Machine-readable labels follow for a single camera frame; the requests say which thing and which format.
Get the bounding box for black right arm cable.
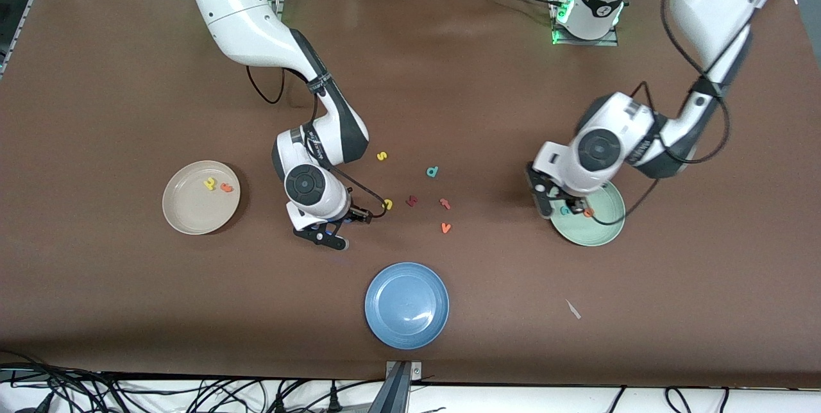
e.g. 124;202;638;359
246;65;385;218

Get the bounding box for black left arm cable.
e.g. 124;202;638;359
593;0;796;226

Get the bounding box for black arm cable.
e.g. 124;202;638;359
246;65;385;218
593;0;796;226

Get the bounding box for beige round plate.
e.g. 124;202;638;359
162;160;241;235

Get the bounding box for blue round plate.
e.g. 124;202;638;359
364;262;450;350

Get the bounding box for brown table cover sheet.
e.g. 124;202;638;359
0;0;821;389

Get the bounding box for dark metal camera pole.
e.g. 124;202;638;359
367;362;412;413

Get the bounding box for light green round plate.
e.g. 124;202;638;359
548;182;626;247

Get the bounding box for silver camera mount bracket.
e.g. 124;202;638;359
385;360;423;379

